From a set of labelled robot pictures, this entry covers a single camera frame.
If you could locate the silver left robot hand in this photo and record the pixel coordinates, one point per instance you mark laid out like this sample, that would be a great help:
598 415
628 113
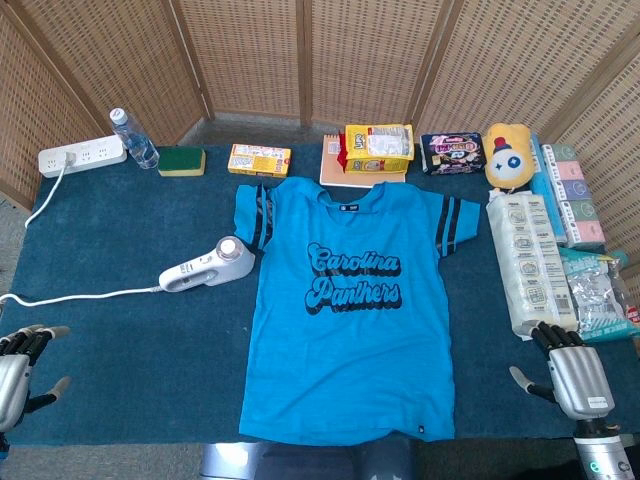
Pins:
12 380

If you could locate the red packet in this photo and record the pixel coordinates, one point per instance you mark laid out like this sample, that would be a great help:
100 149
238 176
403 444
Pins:
634 315

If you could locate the white power strip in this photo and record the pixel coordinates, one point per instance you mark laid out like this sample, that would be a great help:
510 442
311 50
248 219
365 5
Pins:
95 150

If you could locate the green yellow sponge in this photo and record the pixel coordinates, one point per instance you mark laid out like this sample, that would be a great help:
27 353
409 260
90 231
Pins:
181 161

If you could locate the dark blue table carpet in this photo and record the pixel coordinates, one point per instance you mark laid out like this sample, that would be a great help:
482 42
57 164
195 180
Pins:
125 350

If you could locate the tan spiral notebook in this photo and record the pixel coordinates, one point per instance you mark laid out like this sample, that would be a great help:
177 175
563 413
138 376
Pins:
332 175

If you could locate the long white tissue pack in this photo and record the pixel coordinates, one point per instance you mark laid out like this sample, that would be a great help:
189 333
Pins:
530 260

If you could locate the yellow cardboard box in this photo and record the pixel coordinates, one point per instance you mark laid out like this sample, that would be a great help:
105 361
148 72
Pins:
259 160

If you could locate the wicker folding screen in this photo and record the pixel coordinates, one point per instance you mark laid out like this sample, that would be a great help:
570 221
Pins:
250 50

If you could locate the blue Carolina Panthers t-shirt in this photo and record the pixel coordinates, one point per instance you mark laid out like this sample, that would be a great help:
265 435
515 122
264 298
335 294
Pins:
350 350

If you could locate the dark sanitary pad pack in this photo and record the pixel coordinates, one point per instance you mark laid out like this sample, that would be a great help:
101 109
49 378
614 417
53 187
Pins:
452 152

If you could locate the silver teal snack bag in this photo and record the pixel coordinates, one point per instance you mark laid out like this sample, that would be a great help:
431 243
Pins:
592 295

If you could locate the clear plastic water bottle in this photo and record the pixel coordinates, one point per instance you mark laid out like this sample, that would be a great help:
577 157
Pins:
137 145

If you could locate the pastel tissue multipack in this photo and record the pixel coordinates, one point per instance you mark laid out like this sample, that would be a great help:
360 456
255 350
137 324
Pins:
575 200

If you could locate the light blue long box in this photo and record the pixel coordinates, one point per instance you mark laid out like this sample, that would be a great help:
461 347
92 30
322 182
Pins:
542 190

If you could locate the white handheld garment steamer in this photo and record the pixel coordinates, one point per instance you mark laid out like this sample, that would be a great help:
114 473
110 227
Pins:
225 267

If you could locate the grey robot torso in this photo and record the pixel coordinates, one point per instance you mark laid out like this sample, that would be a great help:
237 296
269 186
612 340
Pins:
300 462

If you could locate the yellow snack bag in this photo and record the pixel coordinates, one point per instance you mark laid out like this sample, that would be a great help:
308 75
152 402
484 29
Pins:
380 145

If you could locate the yellow plush toy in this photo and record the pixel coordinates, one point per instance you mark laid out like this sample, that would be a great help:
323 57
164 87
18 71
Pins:
507 160

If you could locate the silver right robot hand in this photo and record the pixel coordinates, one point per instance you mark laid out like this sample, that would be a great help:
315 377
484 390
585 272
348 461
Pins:
580 380

